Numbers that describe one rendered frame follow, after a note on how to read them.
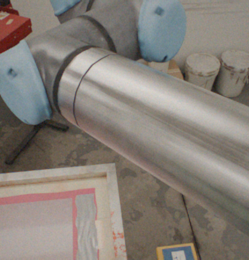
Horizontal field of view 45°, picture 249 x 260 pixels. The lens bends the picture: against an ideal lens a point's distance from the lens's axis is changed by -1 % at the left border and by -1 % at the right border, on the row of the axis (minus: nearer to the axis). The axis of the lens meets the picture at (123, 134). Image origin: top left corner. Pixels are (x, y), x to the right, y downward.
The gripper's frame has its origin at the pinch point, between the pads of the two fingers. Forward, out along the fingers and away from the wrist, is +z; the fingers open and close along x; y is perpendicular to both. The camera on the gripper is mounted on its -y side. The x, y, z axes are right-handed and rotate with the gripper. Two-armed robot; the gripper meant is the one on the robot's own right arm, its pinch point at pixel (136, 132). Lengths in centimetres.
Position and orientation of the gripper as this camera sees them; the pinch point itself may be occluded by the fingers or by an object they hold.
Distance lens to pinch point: 66.4
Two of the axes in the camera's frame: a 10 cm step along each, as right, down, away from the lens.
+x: 9.5, -2.8, -1.4
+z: 2.9, 6.2, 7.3
